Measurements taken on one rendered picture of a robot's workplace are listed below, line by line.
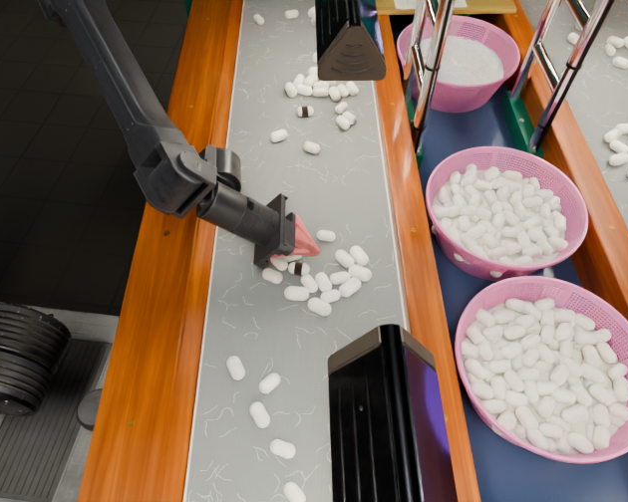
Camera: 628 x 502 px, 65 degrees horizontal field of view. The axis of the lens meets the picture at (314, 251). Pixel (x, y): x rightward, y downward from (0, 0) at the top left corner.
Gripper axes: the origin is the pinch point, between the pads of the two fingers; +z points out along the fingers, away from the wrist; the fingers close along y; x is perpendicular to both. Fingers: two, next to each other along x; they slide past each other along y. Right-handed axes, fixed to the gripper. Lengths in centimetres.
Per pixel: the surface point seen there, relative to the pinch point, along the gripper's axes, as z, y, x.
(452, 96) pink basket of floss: 24, 41, -18
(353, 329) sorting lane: 5.7, -12.7, -2.0
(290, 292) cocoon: -2.7, -7.5, 2.4
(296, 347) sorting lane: -0.6, -15.5, 3.5
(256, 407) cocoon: -5.7, -24.8, 5.3
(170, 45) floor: -2, 176, 100
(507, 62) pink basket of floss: 34, 52, -28
